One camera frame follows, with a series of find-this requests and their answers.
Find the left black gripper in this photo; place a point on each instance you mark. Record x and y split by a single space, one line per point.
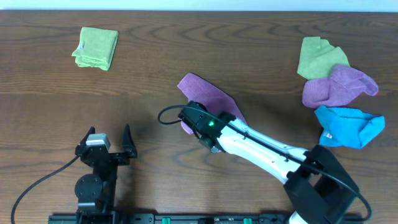
130 146

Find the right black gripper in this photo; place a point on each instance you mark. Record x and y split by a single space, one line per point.
214 150

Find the purple cloth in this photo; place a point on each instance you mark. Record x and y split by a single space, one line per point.
342 86
199 90

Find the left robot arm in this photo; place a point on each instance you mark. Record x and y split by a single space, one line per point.
96 191

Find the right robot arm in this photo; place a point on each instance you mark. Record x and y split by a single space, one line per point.
318 186

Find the folded green cloth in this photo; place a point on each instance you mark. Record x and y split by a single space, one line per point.
96 48

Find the crumpled green cloth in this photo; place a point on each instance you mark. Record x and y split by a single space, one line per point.
318 57

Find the crumpled blue cloth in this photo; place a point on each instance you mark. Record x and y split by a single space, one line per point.
348 127

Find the crumpled purple cloth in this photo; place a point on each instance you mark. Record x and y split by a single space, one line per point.
342 86

